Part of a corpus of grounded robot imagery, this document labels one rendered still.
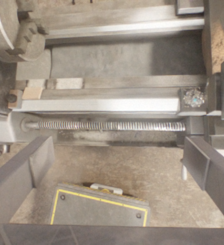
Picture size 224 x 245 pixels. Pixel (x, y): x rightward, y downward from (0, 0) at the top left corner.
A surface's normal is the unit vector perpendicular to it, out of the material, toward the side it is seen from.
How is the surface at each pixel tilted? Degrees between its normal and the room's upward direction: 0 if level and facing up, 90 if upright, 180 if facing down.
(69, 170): 0
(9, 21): 90
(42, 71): 0
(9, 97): 0
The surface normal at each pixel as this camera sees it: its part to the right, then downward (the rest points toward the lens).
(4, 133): -0.14, 0.43
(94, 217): -0.14, -0.12
